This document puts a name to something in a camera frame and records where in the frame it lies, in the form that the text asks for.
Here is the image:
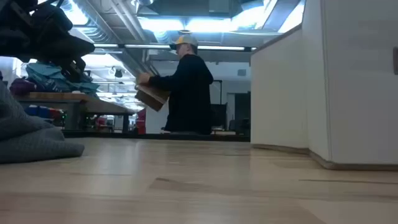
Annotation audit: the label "wooden workbench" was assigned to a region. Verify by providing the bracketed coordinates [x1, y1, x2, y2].
[14, 91, 137, 134]

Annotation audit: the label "purple bag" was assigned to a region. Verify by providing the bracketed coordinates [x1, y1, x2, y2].
[9, 77, 37, 96]

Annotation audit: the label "teal cloth pile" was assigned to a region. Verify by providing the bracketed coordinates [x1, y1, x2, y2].
[25, 61, 100, 96]

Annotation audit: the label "person's hand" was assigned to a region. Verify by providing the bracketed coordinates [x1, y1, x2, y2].
[136, 73, 152, 85]

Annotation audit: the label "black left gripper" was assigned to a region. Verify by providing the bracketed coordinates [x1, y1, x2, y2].
[0, 0, 96, 83]

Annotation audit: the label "blue storage bins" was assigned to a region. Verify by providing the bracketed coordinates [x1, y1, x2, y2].
[24, 105, 65, 121]

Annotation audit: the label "person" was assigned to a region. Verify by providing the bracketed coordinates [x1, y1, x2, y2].
[136, 34, 215, 136]

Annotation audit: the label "brown cardboard box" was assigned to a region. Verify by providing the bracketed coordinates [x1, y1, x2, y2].
[134, 82, 171, 112]

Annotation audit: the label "red container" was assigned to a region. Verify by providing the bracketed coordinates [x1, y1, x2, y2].
[136, 108, 147, 134]

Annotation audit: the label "plain grey waffle towel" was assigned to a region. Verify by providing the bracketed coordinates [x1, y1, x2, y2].
[0, 72, 85, 165]

